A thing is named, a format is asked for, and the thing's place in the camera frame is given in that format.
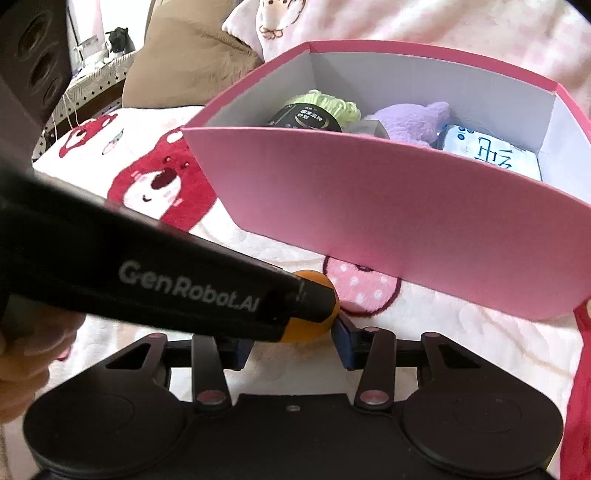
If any nightstand with patterned cloth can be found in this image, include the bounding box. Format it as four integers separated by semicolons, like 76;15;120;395
39;51;139;153

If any black plush toy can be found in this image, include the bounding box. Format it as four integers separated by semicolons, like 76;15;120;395
104;27;137;56

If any blue tissue pack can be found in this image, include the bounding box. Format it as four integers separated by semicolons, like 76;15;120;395
436;124;542;182

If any pink cardboard box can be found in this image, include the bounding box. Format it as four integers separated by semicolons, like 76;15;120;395
182;41;591;321

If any brown pillow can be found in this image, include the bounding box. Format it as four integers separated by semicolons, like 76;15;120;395
122;4;266;109

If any purple plush toy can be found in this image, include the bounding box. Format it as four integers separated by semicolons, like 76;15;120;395
372;100;451;148

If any orange makeup sponge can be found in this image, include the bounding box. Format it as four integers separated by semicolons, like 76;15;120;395
281;270;341;344

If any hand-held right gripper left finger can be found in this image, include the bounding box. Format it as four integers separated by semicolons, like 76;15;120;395
104;335;253;412

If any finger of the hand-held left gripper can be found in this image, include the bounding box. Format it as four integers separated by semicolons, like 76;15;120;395
271;275;338;344

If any white cable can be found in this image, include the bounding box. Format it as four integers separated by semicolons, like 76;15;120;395
48;90;77;137

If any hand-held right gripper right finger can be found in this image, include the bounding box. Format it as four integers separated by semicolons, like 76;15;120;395
333;314;483;409

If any person's left hand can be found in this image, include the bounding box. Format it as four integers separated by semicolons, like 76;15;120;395
0;302;89;425

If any green yarn ball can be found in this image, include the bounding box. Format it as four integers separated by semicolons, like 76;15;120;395
267;89;362;134

